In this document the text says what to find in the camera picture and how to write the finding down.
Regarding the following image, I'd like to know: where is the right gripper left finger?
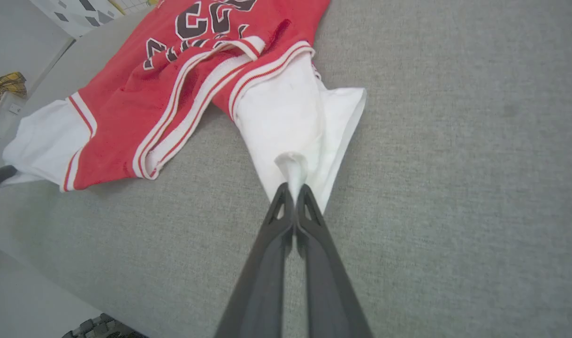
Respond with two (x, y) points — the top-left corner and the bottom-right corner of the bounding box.
(214, 182), (297, 338)

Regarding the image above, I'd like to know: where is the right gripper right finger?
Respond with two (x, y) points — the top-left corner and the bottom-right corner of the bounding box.
(295, 184), (374, 338)

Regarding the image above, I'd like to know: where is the red and white basketball jersey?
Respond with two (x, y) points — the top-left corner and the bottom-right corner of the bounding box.
(2, 0), (367, 214)

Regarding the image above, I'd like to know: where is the white plastic bin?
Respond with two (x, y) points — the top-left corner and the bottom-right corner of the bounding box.
(0, 92), (24, 151)

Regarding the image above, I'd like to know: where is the yellow checked cloth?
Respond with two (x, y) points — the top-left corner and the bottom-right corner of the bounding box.
(0, 72), (27, 106)

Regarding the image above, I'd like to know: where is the grey fabric sofa cushion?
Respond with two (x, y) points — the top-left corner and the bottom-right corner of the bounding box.
(0, 0), (572, 338)

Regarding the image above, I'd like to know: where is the black ridged block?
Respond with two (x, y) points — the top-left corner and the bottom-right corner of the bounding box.
(62, 313), (148, 338)

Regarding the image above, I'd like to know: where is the white panel with grey shapes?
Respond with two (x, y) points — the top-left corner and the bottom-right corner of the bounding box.
(30, 0), (124, 39)

